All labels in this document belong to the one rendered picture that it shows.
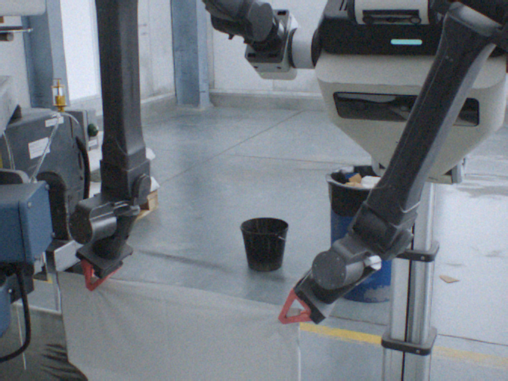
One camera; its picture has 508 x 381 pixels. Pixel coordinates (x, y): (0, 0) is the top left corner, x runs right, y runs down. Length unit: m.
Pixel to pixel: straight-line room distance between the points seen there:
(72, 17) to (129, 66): 6.84
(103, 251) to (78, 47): 6.83
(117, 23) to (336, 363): 2.18
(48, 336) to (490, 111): 1.29
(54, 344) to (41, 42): 5.57
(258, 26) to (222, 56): 8.62
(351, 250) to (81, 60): 7.17
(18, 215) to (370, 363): 2.25
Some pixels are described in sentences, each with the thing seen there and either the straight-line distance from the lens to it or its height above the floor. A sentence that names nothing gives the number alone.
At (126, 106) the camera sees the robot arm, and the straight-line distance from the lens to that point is 1.03.
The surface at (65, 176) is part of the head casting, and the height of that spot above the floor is 1.21.
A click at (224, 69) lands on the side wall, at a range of 9.87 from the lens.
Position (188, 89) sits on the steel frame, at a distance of 9.91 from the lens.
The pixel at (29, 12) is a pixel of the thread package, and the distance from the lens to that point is 0.95.
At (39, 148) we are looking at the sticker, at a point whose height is 1.28.
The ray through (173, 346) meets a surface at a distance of 1.18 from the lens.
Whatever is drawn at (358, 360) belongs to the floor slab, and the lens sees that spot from 2.92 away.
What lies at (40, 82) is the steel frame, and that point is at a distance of 7.26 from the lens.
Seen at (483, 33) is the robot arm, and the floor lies 1.50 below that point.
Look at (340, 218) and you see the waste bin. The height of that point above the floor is 0.46.
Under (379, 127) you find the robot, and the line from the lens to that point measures 1.38.
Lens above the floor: 1.54
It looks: 17 degrees down
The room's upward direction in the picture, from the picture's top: 1 degrees counter-clockwise
